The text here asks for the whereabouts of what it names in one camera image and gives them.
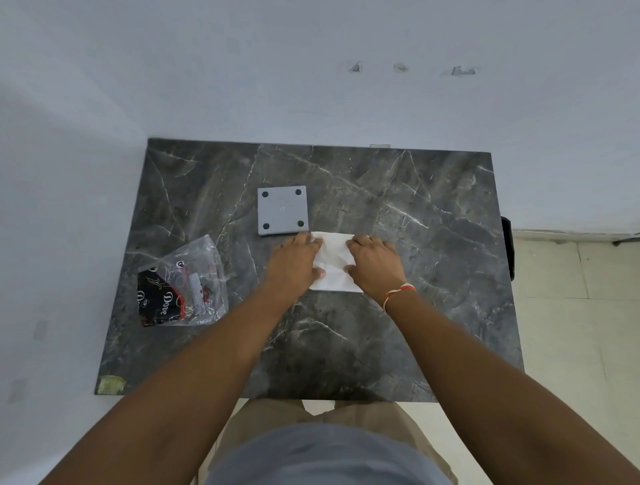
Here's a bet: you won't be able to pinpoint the person's right hand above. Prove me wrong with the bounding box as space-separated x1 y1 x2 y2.
344 234 408 303

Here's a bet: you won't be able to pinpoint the person's left hand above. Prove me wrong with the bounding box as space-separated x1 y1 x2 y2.
265 231 327 302

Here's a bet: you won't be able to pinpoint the white paper tissue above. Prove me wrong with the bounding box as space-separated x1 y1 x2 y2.
307 231 365 293

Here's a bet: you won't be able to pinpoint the person's right forearm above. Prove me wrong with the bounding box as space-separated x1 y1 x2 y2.
384 286 640 485

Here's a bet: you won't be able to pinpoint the person's left forearm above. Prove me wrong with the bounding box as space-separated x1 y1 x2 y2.
39 283 302 485

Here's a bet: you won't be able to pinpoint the red and white wrist thread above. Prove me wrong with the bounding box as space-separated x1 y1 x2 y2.
382 283 416 313

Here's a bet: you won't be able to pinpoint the grey square plate, black dots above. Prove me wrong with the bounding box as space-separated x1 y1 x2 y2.
257 185 310 237

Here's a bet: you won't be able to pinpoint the clear plastic bag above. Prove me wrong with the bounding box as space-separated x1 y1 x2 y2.
137 234 230 328

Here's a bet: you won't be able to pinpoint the small white tube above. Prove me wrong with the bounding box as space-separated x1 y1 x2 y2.
187 272 204 316

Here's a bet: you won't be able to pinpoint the black chair edge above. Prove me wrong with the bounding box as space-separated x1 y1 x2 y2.
501 217 514 281

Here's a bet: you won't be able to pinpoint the black printed sachet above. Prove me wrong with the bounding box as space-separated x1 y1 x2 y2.
138 267 190 326

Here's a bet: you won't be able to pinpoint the grey shirt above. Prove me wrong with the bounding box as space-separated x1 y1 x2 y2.
204 423 447 485

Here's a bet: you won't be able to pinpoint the yellowish tape piece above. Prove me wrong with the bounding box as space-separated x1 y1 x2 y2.
97 375 127 396

